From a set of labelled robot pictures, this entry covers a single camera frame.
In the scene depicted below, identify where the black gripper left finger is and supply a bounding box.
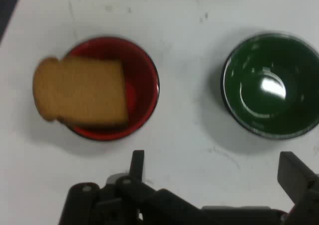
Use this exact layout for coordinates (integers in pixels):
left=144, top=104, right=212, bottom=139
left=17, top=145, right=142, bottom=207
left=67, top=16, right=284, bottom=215
left=58, top=149, right=200, bottom=225

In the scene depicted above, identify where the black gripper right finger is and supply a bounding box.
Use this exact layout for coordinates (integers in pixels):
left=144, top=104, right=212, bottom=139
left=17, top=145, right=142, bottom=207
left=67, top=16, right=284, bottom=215
left=277, top=151, right=319, bottom=225

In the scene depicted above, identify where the green enamel bowl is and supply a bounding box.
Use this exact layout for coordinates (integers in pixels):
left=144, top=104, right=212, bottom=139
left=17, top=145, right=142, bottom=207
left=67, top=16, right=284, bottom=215
left=220, top=32, right=319, bottom=140

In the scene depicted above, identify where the red enamel bowl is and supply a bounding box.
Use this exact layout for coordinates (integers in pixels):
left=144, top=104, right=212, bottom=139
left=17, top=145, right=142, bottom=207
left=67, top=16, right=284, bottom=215
left=61, top=36, right=160, bottom=141

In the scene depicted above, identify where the brown toast bread slice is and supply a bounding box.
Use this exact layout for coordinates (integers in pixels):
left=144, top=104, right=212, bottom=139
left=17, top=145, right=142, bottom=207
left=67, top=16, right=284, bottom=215
left=32, top=55, right=130, bottom=129

